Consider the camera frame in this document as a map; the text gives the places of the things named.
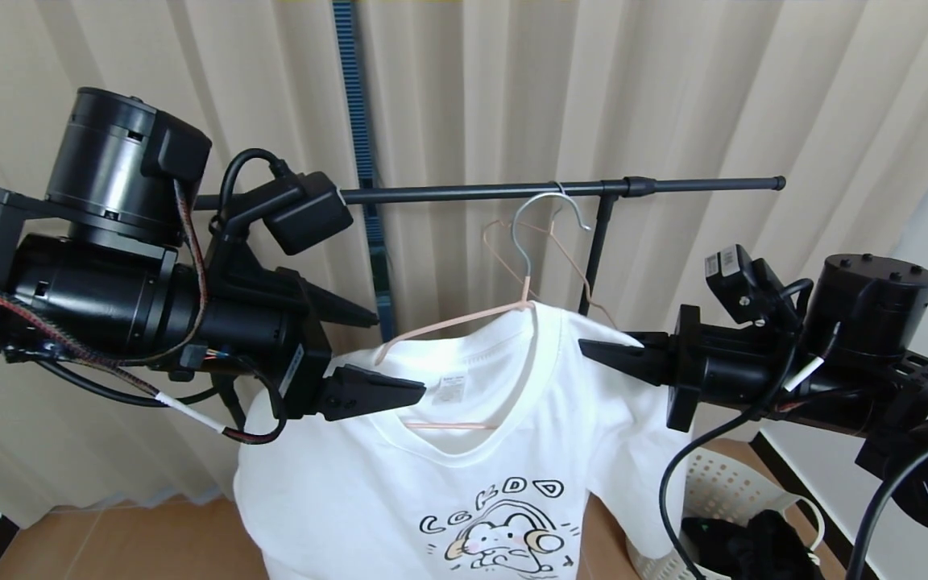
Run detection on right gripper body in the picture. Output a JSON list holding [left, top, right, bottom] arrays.
[[665, 303, 805, 434]]

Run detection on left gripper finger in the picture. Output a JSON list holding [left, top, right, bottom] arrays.
[[321, 362, 428, 423], [301, 278, 381, 329]]

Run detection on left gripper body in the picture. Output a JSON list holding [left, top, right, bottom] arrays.
[[164, 240, 334, 421]]

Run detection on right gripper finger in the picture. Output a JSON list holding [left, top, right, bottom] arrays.
[[622, 329, 676, 350], [578, 338, 674, 387]]

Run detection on white shirt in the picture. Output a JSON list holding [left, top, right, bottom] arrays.
[[233, 302, 694, 580]]

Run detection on pink clothes hanger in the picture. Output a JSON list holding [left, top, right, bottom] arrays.
[[482, 217, 619, 331], [374, 192, 594, 432]]

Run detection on black garment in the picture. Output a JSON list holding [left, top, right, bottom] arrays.
[[680, 509, 825, 580]]

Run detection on white laundry basket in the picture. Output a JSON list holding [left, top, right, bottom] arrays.
[[625, 447, 827, 580]]

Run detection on black clothes rack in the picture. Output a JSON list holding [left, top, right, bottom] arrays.
[[194, 175, 787, 432]]

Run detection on window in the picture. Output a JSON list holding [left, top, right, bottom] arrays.
[[330, 0, 397, 343]]

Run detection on beige curtain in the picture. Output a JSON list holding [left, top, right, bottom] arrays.
[[0, 0, 388, 528], [355, 0, 928, 452]]

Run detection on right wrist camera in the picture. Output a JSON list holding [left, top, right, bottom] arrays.
[[703, 244, 815, 333]]

